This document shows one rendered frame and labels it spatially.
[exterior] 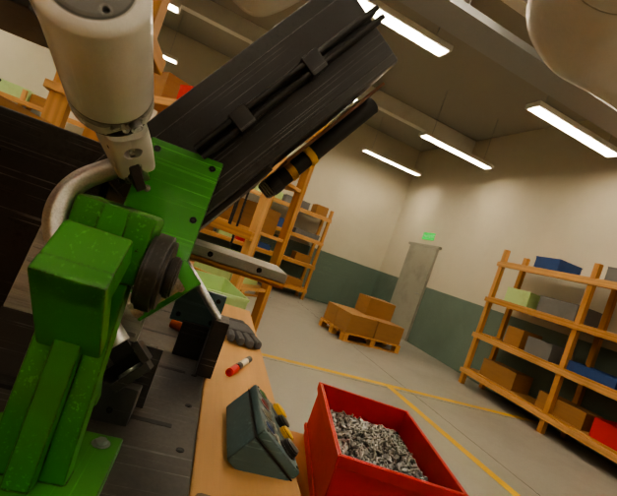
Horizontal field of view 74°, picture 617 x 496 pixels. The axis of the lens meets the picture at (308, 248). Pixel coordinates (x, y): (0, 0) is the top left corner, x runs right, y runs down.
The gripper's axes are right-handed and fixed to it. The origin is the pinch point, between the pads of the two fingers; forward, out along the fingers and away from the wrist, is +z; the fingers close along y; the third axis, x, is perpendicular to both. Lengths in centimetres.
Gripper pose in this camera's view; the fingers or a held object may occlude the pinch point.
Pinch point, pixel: (123, 161)
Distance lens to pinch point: 65.8
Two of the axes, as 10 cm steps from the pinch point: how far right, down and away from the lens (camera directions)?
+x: -8.3, 3.9, -4.0
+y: -4.5, -8.9, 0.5
